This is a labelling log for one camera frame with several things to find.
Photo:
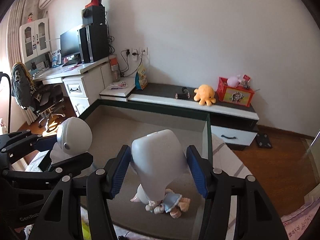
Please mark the small doll with blue dress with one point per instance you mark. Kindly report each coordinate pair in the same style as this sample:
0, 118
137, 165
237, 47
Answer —
172, 201

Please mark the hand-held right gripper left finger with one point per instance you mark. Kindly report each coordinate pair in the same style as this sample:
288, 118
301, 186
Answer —
121, 170

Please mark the pink plush toy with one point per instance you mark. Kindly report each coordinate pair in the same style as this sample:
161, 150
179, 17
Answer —
233, 81

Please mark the white desk drawer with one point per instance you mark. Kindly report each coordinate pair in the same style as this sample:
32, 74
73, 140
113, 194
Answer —
75, 87

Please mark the colourful snack bag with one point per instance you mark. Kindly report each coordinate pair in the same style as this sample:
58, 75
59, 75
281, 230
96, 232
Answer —
141, 78

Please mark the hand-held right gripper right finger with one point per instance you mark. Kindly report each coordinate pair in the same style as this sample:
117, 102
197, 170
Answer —
197, 172

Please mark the pink printed blanket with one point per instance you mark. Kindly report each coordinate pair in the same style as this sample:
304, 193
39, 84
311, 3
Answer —
297, 220

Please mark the orange octopus plush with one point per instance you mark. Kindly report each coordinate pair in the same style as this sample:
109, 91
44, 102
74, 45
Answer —
205, 93

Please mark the white plastic bottle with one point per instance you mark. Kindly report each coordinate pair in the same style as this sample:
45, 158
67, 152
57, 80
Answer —
157, 160

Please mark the small red package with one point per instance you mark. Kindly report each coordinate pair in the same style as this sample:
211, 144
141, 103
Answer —
246, 80

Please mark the grey printed jacket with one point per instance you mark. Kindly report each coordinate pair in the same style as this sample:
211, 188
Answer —
20, 85

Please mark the black floor scale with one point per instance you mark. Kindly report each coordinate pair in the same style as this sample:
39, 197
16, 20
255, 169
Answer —
263, 140

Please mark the white glass-door cabinet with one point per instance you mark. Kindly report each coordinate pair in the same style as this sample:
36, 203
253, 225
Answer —
30, 40

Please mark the small figurine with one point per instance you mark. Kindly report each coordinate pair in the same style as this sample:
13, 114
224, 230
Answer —
30, 17

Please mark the blue and white box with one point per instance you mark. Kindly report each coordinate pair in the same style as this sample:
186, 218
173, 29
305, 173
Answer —
56, 58

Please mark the pink printed booklet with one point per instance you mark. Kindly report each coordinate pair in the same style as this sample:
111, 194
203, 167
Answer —
120, 85

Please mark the white wall socket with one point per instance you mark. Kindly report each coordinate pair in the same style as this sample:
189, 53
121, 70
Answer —
144, 50
135, 53
127, 51

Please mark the beige curtain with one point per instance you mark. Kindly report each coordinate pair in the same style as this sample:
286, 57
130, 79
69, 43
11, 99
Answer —
15, 30

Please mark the white radiator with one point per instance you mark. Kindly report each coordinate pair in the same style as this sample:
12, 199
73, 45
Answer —
31, 116

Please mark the white desk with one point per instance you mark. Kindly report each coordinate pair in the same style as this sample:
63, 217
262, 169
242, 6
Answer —
92, 66

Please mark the black computer tower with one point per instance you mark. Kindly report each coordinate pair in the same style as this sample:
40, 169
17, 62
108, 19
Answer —
97, 42

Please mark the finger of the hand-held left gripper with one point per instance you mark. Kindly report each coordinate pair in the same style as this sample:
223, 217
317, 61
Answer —
43, 143
75, 161

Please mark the white round gadget silver button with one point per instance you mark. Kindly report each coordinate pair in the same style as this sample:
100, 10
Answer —
75, 132

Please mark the black office chair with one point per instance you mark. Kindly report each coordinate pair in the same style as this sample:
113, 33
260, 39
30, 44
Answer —
47, 97

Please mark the black computer monitor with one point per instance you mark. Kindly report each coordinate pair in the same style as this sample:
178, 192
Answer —
70, 41

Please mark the red printed box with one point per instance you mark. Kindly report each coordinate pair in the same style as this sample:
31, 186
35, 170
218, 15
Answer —
235, 96

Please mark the pink storage box green rim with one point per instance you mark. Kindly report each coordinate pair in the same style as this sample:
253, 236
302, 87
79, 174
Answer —
120, 130

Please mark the clear bottle orange label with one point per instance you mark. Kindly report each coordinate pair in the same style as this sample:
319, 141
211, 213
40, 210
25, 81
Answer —
114, 62

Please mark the black speaker box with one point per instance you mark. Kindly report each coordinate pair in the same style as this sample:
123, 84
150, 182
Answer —
93, 15

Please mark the black and white low cabinet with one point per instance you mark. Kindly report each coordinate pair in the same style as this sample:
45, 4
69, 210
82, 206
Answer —
162, 90

